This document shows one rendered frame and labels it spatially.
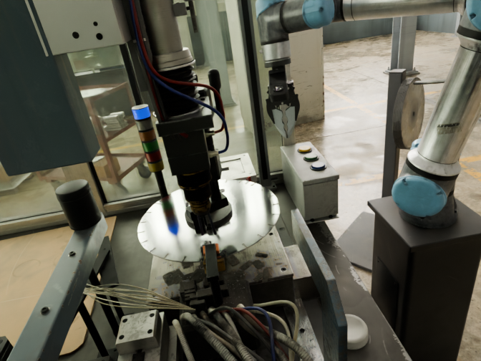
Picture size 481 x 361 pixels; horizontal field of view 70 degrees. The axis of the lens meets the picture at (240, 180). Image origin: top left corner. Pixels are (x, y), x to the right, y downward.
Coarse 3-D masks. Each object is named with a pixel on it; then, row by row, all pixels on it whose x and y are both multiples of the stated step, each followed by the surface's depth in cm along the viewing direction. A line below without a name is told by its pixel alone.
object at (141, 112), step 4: (132, 108) 93; (136, 108) 93; (140, 108) 92; (144, 108) 92; (148, 108) 94; (136, 112) 92; (140, 112) 92; (144, 112) 93; (148, 112) 94; (136, 116) 93; (140, 116) 93; (144, 116) 93; (148, 116) 94
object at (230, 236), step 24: (240, 192) 87; (264, 192) 85; (144, 216) 83; (168, 216) 81; (240, 216) 77; (264, 216) 76; (144, 240) 74; (168, 240) 73; (192, 240) 72; (216, 240) 71; (240, 240) 69
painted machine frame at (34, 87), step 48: (0, 0) 36; (0, 48) 38; (48, 48) 38; (0, 96) 40; (48, 96) 41; (0, 144) 42; (48, 144) 43; (96, 144) 47; (96, 240) 63; (48, 288) 50; (48, 336) 43
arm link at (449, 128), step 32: (480, 0) 58; (480, 32) 60; (480, 64) 64; (448, 96) 70; (480, 96) 67; (448, 128) 71; (416, 160) 79; (448, 160) 75; (416, 192) 79; (448, 192) 79
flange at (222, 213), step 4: (220, 208) 79; (224, 208) 79; (228, 208) 79; (212, 212) 78; (216, 212) 78; (220, 212) 78; (224, 212) 78; (228, 212) 78; (212, 216) 77; (216, 216) 77; (220, 216) 76; (224, 216) 76; (228, 216) 77; (188, 220) 77; (208, 220) 76; (212, 220) 76; (216, 220) 75; (220, 220) 76; (224, 220) 76; (192, 224) 76; (208, 224) 75; (216, 224) 75
